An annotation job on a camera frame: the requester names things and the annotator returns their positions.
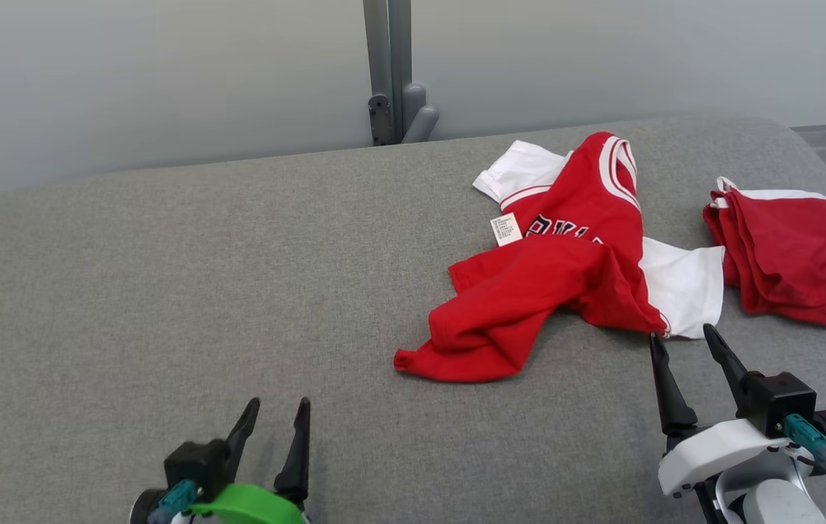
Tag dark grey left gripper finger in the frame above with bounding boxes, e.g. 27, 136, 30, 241
273, 397, 311, 507
226, 397, 261, 474

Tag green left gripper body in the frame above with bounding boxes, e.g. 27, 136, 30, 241
191, 483, 308, 524

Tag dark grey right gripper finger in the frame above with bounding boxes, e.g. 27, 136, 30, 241
702, 324, 755, 419
649, 333, 699, 437

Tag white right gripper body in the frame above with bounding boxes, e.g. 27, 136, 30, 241
658, 418, 795, 499

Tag red shorts with white stripe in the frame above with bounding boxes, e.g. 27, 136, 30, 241
702, 177, 826, 330

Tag red and white jersey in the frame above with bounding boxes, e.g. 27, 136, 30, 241
393, 131, 726, 384

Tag grey fabric sofa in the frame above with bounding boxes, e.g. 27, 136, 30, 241
0, 116, 826, 524

